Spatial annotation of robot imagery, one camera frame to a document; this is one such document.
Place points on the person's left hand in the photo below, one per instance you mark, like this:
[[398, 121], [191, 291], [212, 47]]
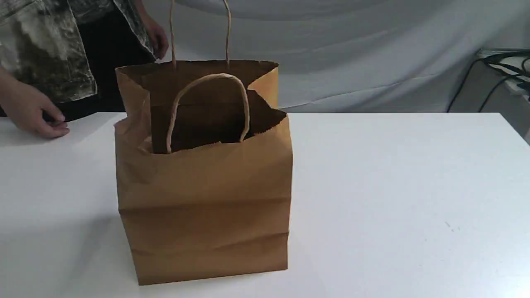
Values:
[[157, 35]]

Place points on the person's right hand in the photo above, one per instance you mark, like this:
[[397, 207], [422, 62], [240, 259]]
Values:
[[32, 111]]

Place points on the brown paper bag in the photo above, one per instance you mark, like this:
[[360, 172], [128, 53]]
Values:
[[204, 164]]

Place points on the camouflage jacket person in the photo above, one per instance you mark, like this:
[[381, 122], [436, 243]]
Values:
[[69, 49]]

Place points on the white fabric backdrop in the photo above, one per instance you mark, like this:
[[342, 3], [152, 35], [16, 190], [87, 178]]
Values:
[[366, 55]]

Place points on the grey side cabinet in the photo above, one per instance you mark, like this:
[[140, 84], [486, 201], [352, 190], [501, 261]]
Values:
[[496, 81]]

